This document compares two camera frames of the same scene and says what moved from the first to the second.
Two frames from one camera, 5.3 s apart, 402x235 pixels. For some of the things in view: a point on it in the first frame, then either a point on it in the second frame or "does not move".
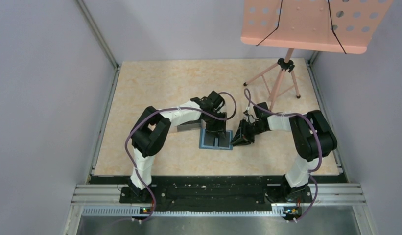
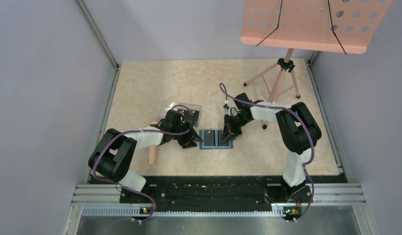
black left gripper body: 213,123 → 182,127
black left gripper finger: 222,133 → 195,134
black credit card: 209,138 does not move
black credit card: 224,142 does not move
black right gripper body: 257,128 → 236,123
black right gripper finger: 244,135 → 227,135
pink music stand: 337,26 does not move
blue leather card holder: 207,140 does not move
